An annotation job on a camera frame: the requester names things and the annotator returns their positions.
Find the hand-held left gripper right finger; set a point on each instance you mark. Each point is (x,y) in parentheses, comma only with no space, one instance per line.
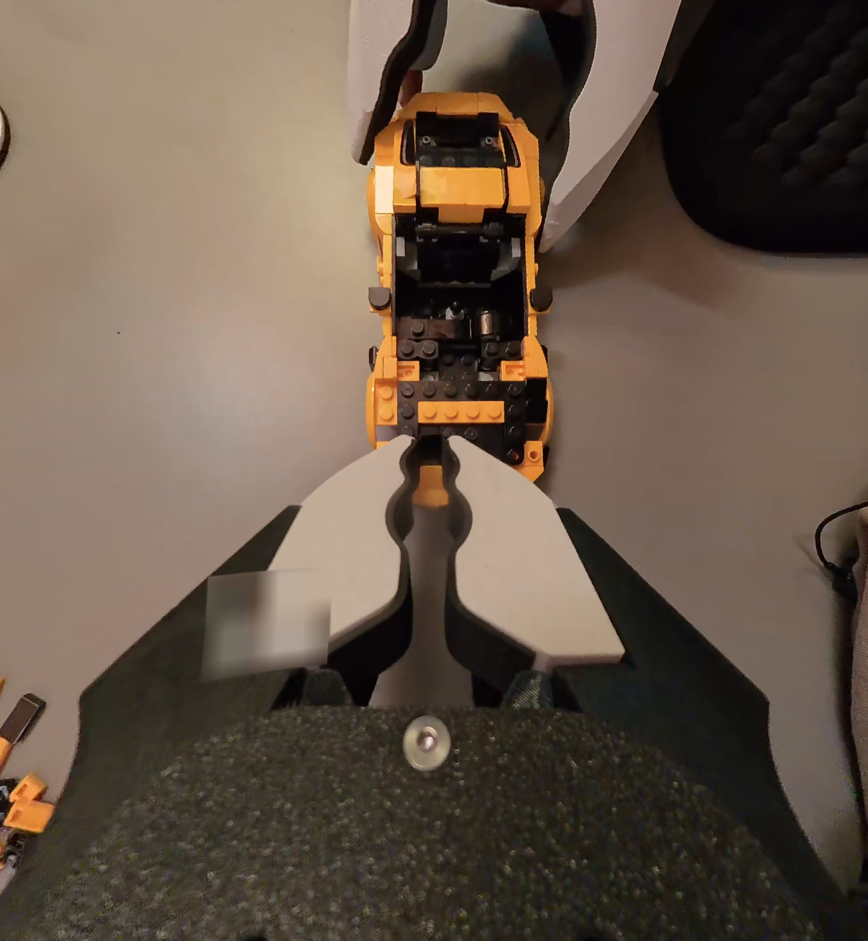
(529,573)

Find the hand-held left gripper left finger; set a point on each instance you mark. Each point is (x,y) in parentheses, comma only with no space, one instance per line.
(345,529)

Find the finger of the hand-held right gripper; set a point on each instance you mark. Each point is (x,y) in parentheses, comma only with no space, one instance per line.
(610,110)
(382,59)

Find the orange lego car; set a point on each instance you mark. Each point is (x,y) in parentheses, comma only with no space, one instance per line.
(463,184)

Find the scattered loose lego bricks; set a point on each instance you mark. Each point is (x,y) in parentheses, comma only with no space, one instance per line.
(7,794)

